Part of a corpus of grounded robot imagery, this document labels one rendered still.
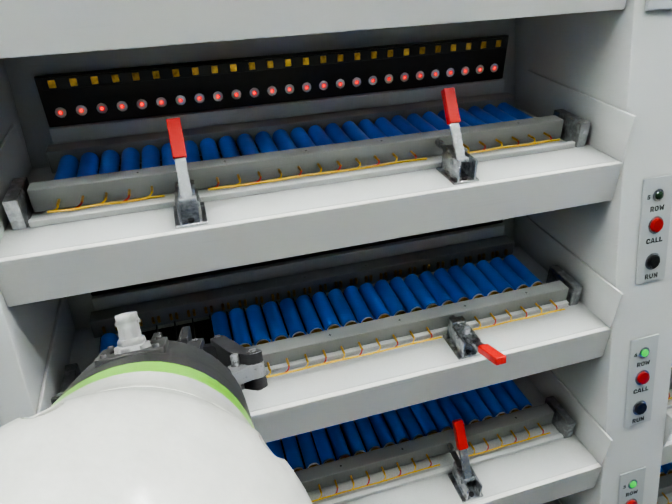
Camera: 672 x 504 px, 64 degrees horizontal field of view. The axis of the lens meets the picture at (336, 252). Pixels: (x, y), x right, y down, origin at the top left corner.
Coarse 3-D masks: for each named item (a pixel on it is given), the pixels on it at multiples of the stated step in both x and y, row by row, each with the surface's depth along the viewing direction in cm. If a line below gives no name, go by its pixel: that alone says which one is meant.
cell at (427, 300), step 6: (408, 276) 69; (414, 276) 69; (408, 282) 69; (414, 282) 68; (420, 282) 68; (414, 288) 68; (420, 288) 67; (414, 294) 67; (420, 294) 66; (426, 294) 66; (420, 300) 66; (426, 300) 65; (432, 300) 65; (426, 306) 65
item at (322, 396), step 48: (432, 240) 73; (528, 240) 76; (144, 288) 65; (192, 288) 66; (576, 288) 65; (288, 336) 63; (480, 336) 62; (528, 336) 62; (576, 336) 62; (48, 384) 52; (288, 384) 57; (336, 384) 57; (384, 384) 57; (432, 384) 59; (480, 384) 61; (288, 432) 56
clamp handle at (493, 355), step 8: (464, 328) 59; (464, 336) 59; (472, 336) 59; (472, 344) 57; (480, 344) 57; (488, 344) 56; (480, 352) 56; (488, 352) 54; (496, 352) 54; (496, 360) 53; (504, 360) 53
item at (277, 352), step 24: (528, 288) 66; (552, 288) 66; (432, 312) 62; (456, 312) 62; (480, 312) 64; (504, 312) 65; (552, 312) 65; (312, 336) 59; (336, 336) 59; (360, 336) 60; (384, 336) 61; (432, 336) 61; (264, 360) 58; (288, 360) 58; (336, 360) 58
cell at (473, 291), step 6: (450, 270) 71; (456, 270) 70; (462, 270) 70; (456, 276) 70; (462, 276) 69; (456, 282) 69; (462, 282) 68; (468, 282) 68; (462, 288) 68; (468, 288) 67; (474, 288) 67; (468, 294) 67; (474, 294) 66; (480, 294) 66
